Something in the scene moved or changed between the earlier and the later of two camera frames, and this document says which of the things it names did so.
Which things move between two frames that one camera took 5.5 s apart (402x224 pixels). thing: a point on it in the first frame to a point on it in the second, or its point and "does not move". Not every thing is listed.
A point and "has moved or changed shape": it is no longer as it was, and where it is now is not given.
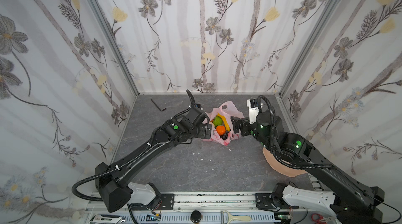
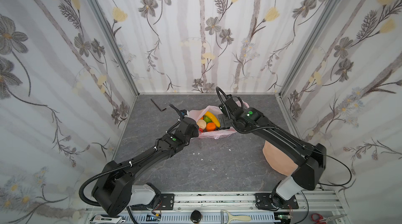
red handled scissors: (316, 217) does not move
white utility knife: (111, 219) does not move
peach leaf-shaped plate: (280, 167) does not move
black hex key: (162, 110) does not move
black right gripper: (236, 124) to (226, 121)
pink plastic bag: (228, 109) has moved or changed shape
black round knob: (196, 216) does not move
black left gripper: (204, 131) to (192, 125)
